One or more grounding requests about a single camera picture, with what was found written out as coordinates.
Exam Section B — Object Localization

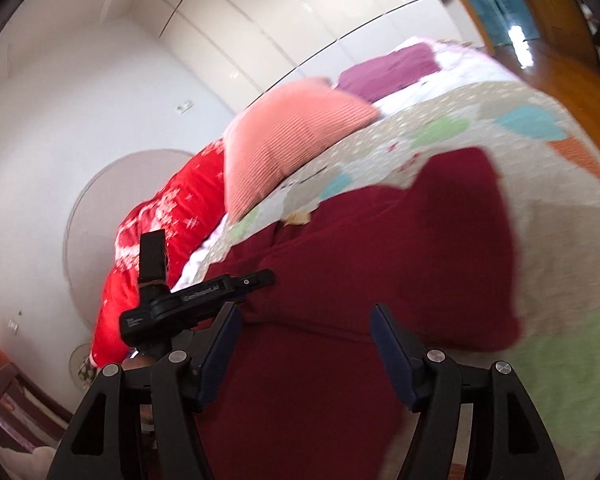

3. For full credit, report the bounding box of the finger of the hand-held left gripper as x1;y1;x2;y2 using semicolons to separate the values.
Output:
232;268;276;292

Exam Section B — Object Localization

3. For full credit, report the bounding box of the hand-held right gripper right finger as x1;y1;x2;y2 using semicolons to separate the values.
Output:
370;303;566;480

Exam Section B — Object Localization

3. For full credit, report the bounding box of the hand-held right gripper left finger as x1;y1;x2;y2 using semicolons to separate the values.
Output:
46;301;243;480

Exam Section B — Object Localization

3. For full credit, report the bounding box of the dark red pillow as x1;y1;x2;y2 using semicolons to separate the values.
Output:
207;146;523;480

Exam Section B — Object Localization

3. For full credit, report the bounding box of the floral patterned cloth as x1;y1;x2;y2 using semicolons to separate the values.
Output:
69;342;103;391

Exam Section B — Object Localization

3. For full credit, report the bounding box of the red floral duvet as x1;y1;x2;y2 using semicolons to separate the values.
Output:
90;137;231;368

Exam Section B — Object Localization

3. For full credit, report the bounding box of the round pale headboard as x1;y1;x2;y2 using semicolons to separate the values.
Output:
64;149;196;331

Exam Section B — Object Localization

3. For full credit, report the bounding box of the pink ribbed pillow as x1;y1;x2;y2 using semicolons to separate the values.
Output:
223;77;381;223

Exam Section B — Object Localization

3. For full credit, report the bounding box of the heart patterned quilt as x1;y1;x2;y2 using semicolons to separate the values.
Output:
200;80;600;480

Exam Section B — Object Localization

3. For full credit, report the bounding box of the purple pillow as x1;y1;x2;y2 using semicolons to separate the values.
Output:
336;42;442;103

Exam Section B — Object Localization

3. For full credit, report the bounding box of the glossy white wardrobe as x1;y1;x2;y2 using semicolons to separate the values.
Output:
130;0;486;113

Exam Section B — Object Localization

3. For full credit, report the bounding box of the blue door curtain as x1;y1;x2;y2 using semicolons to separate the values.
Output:
440;0;541;43

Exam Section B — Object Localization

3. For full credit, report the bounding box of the wooden door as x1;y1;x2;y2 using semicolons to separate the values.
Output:
502;0;600;66

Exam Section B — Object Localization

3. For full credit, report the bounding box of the wooden door frame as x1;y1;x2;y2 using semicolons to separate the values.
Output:
430;0;501;56

